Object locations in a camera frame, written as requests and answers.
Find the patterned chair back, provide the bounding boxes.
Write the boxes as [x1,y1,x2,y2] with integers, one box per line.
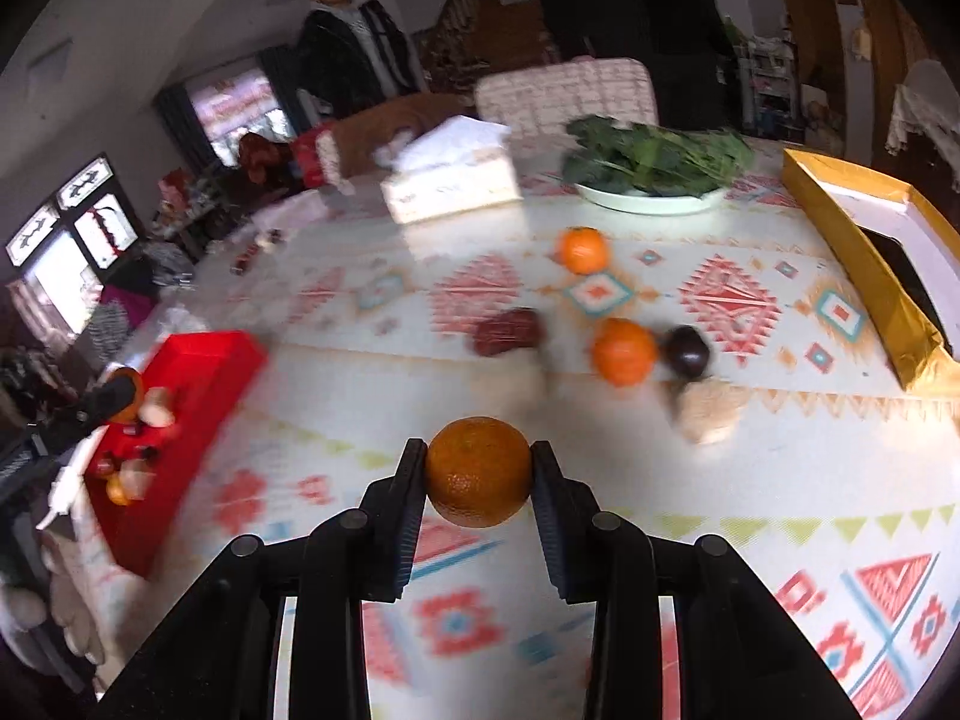
[474,58,659,142]

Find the magenta cloth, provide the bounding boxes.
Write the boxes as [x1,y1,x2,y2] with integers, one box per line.
[101,281,162,331]

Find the bright window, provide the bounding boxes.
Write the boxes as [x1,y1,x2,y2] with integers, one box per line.
[184,67,290,166]

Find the wooden staircase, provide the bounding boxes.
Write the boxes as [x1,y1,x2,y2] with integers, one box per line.
[412,0,560,91]

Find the red plastic box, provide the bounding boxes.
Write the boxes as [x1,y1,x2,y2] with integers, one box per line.
[84,330,269,578]

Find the dark framed window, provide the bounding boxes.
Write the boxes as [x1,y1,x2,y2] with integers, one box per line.
[4,154,143,338]

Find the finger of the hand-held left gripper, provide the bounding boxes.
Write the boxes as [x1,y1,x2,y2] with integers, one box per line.
[58,375,137,430]

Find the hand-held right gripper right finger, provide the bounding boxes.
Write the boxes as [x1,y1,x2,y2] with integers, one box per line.
[529,439,863,720]

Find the metal storage rack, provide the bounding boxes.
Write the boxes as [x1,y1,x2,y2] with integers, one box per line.
[742,34,800,136]

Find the red bag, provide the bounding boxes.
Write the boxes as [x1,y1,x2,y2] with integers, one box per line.
[289,124,338,188]

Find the gold cardboard box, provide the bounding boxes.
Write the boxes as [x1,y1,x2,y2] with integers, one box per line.
[782,148,960,395]

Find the white oval plate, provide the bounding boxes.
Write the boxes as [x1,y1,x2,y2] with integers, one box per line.
[576,180,728,217]

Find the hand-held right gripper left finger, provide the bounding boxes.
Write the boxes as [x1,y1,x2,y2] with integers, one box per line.
[97,437,430,720]

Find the white tissue box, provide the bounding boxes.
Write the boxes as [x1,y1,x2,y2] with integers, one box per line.
[373,116,524,224]

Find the green leafy vegetables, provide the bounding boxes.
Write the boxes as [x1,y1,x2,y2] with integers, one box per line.
[561,115,757,197]

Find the white lace cloth cover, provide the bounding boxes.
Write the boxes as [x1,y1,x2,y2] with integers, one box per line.
[885,60,960,188]

